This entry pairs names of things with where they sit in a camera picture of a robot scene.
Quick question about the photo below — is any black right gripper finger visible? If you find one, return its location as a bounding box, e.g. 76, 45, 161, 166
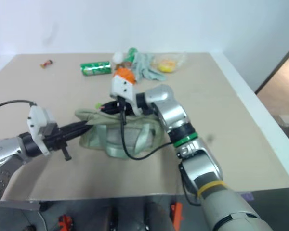
101, 101, 120, 110
103, 107, 122, 116

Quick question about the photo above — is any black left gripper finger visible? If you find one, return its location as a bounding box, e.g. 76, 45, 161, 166
62, 125, 93, 142
61, 120, 91, 134

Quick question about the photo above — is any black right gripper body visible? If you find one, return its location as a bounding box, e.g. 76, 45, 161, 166
115, 96, 136, 117

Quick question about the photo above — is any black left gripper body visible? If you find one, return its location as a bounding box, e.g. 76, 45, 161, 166
44, 127, 72, 162

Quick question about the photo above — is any light green fabric bag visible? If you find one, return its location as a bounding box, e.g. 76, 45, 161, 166
74, 108, 165, 160

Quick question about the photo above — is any orange bowl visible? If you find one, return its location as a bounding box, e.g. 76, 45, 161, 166
113, 67, 136, 84

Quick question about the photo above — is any green soda can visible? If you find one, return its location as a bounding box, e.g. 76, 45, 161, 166
80, 61, 112, 77

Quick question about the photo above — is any small brown object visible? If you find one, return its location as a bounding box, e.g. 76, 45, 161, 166
115, 62, 132, 70

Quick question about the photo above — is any grey cloth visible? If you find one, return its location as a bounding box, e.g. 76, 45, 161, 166
131, 52, 167, 83

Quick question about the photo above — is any white round object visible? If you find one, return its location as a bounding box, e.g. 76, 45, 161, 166
111, 51, 125, 64

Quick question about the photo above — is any green bottle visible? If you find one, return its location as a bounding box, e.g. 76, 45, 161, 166
124, 47, 138, 64

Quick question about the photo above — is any yellow fruit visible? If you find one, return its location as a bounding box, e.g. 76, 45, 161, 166
158, 60, 177, 73

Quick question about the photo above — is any orange plastic part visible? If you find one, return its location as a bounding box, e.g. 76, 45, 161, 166
170, 203, 184, 227
58, 215, 75, 230

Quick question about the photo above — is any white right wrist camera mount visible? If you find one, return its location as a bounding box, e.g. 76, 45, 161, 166
109, 75, 144, 116

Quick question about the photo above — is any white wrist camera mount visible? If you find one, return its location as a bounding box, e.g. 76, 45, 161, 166
109, 75, 144, 116
27, 105, 56, 155

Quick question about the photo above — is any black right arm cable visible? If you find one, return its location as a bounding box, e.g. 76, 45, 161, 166
119, 102, 203, 207

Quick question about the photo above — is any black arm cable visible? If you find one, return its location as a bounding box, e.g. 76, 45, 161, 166
119, 102, 203, 207
0, 99, 37, 114

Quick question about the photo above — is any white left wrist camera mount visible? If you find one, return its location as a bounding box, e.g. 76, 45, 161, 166
27, 105, 56, 155

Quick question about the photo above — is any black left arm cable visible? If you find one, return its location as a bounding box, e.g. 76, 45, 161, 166
0, 99, 37, 114

